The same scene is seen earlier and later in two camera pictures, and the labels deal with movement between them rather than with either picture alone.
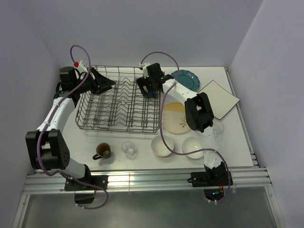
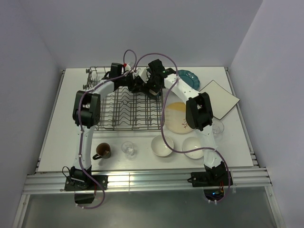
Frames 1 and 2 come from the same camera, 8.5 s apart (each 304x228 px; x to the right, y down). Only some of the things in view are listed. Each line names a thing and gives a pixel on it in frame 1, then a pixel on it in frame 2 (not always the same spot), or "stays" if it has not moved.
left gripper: [100, 84] -> [135, 84]
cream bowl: [158, 147] stays
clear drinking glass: [128, 148] stays
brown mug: [103, 150] stays
